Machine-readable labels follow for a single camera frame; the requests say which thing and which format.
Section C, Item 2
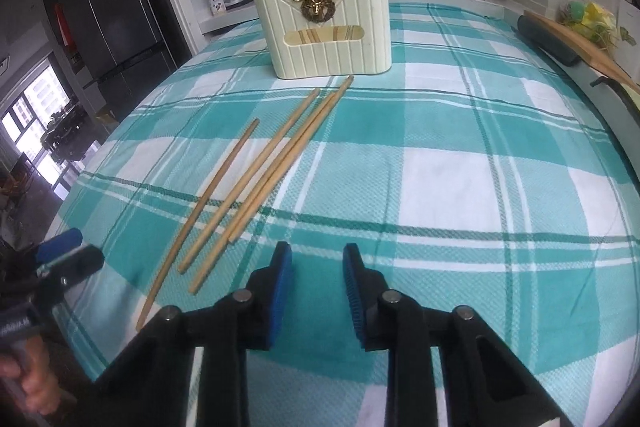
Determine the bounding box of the dark grey refrigerator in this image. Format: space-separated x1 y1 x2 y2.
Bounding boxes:
39 0 194 124

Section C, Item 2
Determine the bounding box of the dark dining furniture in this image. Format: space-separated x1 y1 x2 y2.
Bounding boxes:
39 104 102 164

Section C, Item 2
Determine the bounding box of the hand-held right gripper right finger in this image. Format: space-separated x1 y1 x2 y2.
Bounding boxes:
342 243 576 427

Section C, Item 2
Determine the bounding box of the pile of wooden chopsticks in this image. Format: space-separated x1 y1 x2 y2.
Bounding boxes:
135 75 355 332

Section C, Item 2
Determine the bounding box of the white knife holder box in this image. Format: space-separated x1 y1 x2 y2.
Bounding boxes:
617 0 640 58

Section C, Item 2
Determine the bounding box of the person's left hand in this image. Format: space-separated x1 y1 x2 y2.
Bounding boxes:
0 336 59 416

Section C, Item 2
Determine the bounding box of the teal checked tablecloth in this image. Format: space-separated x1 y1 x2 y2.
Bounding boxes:
52 0 627 427

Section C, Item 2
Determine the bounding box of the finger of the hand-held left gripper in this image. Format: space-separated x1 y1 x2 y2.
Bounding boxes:
36 228 84 264
36 244 106 289

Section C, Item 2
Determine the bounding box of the cream ribbed utensil holder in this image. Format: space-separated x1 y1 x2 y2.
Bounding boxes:
252 0 392 80

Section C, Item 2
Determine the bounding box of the bag of yellow green sponges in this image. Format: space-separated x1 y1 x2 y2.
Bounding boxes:
557 0 619 48

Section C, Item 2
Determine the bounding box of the red hanging cloth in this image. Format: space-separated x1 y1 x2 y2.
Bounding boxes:
53 4 69 46

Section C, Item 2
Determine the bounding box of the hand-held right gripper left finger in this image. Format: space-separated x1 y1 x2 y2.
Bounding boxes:
95 241 294 427

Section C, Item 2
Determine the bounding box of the wooden cutting board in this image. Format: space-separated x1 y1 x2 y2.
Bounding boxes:
522 9 640 96

